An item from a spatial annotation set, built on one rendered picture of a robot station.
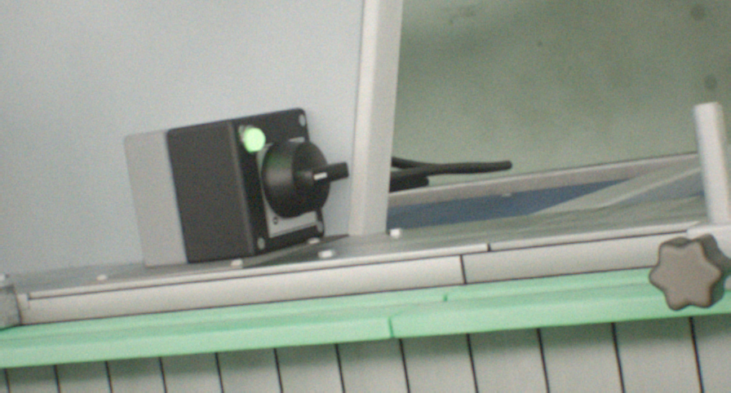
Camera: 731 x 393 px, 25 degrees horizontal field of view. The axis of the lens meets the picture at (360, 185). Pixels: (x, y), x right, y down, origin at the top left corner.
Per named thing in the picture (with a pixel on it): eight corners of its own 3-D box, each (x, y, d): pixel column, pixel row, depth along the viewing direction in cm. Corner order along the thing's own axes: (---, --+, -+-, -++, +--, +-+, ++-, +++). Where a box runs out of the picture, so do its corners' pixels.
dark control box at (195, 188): (224, 248, 103) (142, 271, 96) (202, 122, 103) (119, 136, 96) (335, 236, 99) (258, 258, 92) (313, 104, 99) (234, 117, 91)
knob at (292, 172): (309, 213, 97) (358, 206, 95) (268, 224, 93) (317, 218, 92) (297, 137, 97) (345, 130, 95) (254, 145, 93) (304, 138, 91)
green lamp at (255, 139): (260, 149, 93) (249, 152, 92) (257, 128, 93) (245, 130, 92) (268, 147, 93) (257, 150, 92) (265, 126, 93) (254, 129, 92)
